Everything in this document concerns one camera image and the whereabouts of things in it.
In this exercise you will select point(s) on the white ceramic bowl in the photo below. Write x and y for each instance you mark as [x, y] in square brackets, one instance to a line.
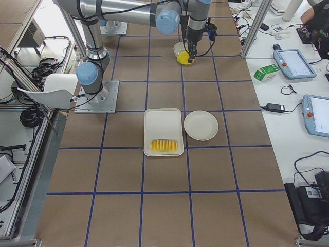
[178, 48]

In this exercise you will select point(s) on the blue teach pendant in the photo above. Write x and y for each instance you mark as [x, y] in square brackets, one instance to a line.
[293, 64]
[315, 114]

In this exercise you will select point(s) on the green white carton box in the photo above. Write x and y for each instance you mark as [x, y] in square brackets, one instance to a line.
[266, 72]

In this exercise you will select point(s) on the black power adapter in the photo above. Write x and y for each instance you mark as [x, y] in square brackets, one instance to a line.
[275, 108]

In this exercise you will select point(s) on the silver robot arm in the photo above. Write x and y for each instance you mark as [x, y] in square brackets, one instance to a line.
[165, 16]

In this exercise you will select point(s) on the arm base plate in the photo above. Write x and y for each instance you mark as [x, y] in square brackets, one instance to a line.
[113, 28]
[104, 102]

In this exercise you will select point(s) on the blue teach pendant far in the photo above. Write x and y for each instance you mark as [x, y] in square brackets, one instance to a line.
[293, 64]

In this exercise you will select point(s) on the yellow lemon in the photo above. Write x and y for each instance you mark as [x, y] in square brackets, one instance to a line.
[183, 58]

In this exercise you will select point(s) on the sliced yellow bread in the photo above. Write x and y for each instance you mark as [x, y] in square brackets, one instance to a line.
[164, 145]

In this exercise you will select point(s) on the cream round plate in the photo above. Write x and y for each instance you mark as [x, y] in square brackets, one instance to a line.
[201, 125]

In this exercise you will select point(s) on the cream rectangular tray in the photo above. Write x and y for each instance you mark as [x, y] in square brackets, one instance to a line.
[163, 123]

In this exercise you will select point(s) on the aluminium frame post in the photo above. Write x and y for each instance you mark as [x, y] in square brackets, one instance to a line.
[258, 20]

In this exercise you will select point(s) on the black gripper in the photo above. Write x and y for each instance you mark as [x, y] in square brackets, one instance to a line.
[193, 36]

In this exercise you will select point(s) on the white plastic chair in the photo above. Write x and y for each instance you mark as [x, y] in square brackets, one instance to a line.
[58, 91]

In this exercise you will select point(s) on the blue teach pendant near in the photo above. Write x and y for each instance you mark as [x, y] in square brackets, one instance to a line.
[315, 114]

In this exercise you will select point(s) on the black equipment bag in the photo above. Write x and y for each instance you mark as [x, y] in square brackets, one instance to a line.
[310, 205]

